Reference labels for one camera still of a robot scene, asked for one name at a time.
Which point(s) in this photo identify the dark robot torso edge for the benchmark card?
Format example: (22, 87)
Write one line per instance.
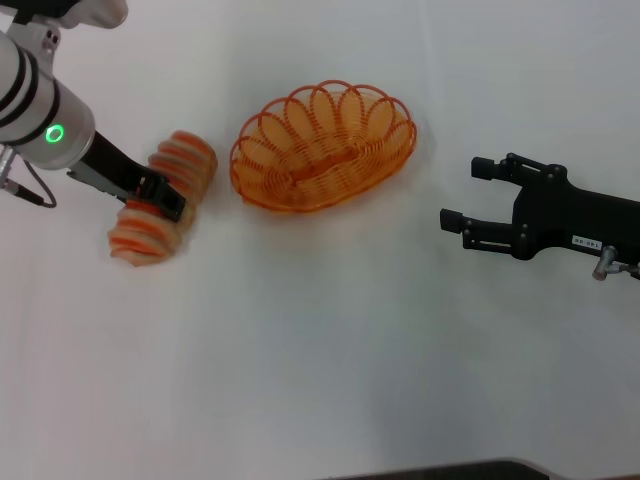
(440, 470)

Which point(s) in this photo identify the orange white striped bread roll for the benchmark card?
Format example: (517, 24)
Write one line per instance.
(187, 160)

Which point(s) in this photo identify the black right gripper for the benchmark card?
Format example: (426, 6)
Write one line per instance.
(575, 220)

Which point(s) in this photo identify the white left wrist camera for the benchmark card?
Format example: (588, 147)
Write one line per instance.
(85, 12)

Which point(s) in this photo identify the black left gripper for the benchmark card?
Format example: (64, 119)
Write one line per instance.
(107, 165)

